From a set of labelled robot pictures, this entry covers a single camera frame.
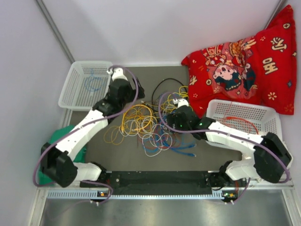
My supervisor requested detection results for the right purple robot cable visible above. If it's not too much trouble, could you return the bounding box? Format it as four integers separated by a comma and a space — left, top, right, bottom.
158, 91, 291, 184

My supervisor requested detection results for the red printed pillow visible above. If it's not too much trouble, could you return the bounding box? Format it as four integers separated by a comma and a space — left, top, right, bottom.
182, 5, 297, 116

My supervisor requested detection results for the black cable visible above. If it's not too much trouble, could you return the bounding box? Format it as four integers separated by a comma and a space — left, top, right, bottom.
151, 78, 186, 106

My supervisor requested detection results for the left white plastic basket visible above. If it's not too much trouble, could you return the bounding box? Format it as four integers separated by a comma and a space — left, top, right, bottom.
58, 61, 112, 111

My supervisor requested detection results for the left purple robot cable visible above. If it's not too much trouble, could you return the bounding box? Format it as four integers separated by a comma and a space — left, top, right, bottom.
32, 65, 139, 188

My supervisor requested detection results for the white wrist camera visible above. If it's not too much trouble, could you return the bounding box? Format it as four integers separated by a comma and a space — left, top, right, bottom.
172, 98, 189, 108
107, 67, 128, 81

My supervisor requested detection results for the yellow cable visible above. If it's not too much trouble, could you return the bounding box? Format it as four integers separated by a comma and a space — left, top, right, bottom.
103, 86, 193, 145

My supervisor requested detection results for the orange cable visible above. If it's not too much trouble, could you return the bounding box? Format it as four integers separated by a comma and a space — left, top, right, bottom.
222, 116, 260, 135

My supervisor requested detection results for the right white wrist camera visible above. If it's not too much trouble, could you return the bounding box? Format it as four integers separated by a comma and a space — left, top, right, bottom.
172, 98, 189, 108

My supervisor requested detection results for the green cloth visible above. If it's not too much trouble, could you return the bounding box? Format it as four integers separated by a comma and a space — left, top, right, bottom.
38, 125, 87, 186

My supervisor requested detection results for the white cable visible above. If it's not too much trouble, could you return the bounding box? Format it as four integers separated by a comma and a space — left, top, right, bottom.
119, 103, 182, 158

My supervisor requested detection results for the right white plastic basket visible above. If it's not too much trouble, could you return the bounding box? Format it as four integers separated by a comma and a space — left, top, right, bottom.
206, 99, 283, 139

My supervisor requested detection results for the white plastic basket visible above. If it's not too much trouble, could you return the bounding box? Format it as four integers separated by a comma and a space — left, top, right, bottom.
58, 61, 112, 111
206, 99, 283, 139

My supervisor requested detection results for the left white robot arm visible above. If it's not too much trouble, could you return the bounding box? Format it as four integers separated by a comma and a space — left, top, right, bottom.
40, 79, 145, 187

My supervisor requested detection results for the thin light blue cable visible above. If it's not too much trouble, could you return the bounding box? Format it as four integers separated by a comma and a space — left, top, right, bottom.
84, 68, 105, 92

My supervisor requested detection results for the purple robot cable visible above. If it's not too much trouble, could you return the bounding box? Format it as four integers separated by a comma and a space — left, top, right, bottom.
32, 65, 139, 188
158, 91, 291, 184

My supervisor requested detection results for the grey corner post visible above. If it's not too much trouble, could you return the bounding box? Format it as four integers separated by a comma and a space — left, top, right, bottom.
34, 0, 75, 64

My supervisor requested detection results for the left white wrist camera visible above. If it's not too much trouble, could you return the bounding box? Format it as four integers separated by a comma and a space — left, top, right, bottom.
107, 67, 128, 81

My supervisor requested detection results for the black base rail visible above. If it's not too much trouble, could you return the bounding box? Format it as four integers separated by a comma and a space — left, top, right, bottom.
47, 171, 225, 201

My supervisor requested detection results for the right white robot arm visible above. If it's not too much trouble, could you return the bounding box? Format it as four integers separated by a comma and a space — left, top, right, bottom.
166, 105, 293, 186

